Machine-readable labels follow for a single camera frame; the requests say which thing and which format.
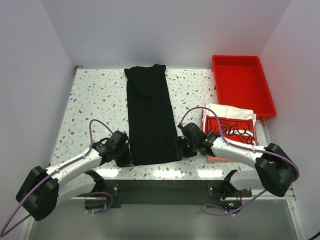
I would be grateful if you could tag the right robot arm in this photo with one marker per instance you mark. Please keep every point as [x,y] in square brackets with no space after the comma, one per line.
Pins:
[271,168]

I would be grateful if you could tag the red plastic bin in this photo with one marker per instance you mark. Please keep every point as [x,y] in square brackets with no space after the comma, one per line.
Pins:
[240,82]

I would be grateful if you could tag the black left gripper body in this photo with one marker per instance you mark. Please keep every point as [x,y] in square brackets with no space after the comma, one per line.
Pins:
[122,157]

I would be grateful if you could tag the folded red coca-cola t-shirt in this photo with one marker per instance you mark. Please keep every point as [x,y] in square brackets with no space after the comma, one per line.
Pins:
[237,124]

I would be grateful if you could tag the black t-shirt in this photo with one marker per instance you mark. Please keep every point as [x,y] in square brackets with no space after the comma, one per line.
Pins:
[152,129]

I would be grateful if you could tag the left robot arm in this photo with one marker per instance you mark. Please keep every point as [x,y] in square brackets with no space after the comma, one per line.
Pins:
[45,188]

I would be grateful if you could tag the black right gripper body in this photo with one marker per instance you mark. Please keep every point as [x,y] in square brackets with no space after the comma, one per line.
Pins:
[188,148]

